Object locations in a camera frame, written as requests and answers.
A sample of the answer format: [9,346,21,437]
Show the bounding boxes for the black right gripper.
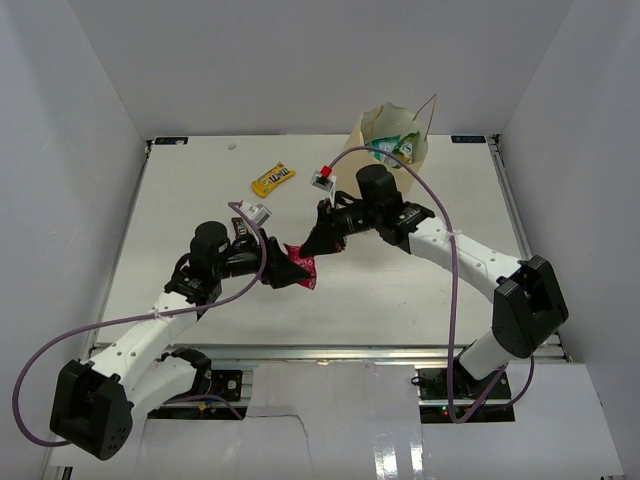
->
[300,196,383,256]

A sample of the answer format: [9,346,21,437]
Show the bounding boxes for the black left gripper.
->
[213,228,310,289]

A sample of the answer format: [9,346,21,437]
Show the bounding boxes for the pink candy packet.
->
[285,244,317,290]

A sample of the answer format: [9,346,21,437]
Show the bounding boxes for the teal candy bag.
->
[366,135,400,162]

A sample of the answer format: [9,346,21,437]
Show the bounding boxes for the green Skittles packet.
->
[392,132,420,165]

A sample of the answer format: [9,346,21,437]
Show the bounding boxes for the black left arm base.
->
[167,347,244,420]

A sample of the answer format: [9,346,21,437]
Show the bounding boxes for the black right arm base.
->
[410,368,516,425]

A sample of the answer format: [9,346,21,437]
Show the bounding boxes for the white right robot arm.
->
[300,164,569,399]

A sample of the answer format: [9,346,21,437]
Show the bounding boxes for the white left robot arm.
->
[50,221,311,460]

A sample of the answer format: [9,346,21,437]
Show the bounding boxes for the brown M&M's packet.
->
[231,217,250,240]

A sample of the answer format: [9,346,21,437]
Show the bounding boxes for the yellow M&M's packet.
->
[251,162,296,198]

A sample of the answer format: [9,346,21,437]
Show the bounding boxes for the white paper sheet front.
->
[50,363,623,479]

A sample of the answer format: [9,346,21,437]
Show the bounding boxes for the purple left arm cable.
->
[11,200,266,447]

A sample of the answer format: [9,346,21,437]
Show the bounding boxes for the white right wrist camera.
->
[310,166,337,206]

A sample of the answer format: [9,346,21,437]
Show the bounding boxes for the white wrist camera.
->
[240,201,272,227]
[310,166,337,206]

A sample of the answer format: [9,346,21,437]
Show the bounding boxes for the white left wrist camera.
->
[240,201,272,227]

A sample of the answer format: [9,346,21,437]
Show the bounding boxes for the aluminium table frame rail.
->
[87,344,571,362]

